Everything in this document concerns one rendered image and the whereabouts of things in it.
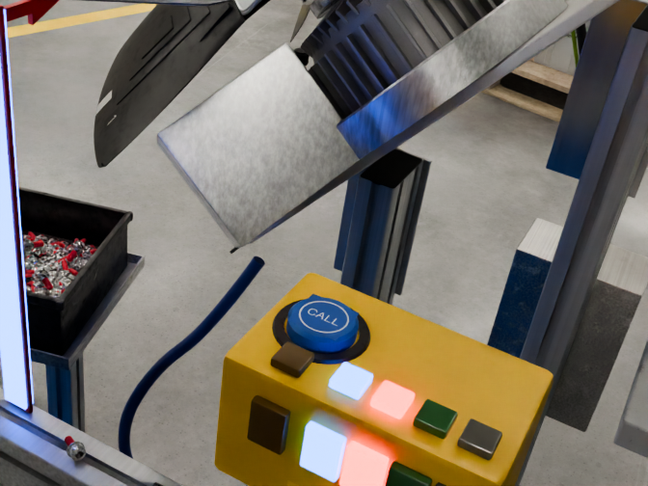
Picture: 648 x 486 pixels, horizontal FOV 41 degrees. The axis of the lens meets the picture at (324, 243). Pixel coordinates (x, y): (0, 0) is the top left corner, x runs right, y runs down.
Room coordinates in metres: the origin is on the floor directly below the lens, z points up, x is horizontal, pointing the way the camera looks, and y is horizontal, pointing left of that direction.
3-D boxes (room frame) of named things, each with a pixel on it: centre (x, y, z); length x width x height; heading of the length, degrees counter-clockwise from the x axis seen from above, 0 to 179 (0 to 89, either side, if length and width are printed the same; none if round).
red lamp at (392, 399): (0.34, -0.05, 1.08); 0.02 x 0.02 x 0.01; 67
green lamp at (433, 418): (0.33, -0.07, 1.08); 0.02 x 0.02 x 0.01; 67
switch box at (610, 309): (0.89, -0.31, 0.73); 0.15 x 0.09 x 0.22; 67
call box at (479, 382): (0.37, -0.05, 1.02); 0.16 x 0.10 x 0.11; 67
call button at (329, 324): (0.39, -0.01, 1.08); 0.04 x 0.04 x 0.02
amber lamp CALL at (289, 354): (0.35, 0.01, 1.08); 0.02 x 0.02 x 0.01; 67
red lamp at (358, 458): (0.31, -0.04, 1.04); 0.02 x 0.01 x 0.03; 67
